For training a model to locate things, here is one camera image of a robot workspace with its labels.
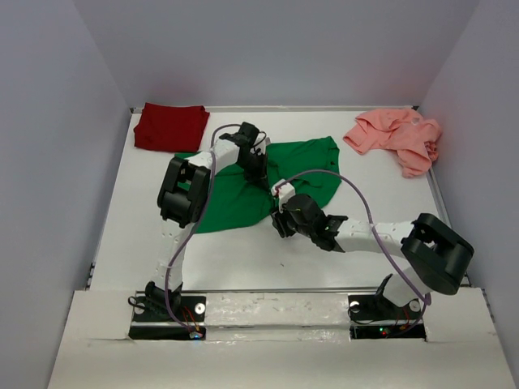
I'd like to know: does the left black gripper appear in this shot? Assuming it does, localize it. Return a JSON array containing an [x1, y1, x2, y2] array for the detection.
[[237, 152, 269, 192]]

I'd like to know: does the pink crumpled t shirt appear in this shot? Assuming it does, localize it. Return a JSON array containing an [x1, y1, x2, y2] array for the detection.
[[343, 108, 443, 178]]

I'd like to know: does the green t shirt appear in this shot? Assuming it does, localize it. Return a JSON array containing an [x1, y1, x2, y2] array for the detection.
[[196, 137, 341, 234]]

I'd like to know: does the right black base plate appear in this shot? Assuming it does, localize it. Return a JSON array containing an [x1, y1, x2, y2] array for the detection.
[[347, 294, 427, 340]]

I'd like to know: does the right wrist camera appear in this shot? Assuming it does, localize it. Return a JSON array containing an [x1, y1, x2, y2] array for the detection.
[[271, 180, 296, 202]]

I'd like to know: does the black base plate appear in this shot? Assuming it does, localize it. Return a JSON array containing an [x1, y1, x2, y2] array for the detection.
[[127, 293, 207, 341], [347, 294, 427, 340]]

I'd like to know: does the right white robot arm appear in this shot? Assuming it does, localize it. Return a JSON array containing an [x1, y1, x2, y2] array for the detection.
[[270, 194, 474, 321]]

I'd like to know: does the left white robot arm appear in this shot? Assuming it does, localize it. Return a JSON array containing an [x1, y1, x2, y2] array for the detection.
[[145, 122, 269, 328]]

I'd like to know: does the red folded t shirt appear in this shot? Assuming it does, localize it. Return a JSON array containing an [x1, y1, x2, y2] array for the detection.
[[134, 103, 210, 153]]

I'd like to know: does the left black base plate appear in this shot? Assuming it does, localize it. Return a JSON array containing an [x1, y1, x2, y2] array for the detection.
[[127, 293, 207, 341]]

